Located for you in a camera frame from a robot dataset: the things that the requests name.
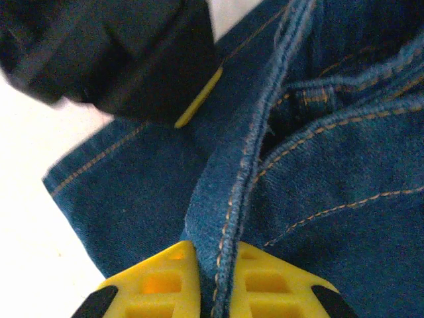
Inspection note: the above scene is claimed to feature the dark blue denim skirt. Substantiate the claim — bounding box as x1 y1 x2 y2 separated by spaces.
42 0 424 318

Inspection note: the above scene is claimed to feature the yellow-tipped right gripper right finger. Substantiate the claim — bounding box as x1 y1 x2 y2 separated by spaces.
228 243 357 318

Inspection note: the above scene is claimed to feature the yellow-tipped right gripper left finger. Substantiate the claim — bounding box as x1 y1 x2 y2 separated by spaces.
71 240 203 318

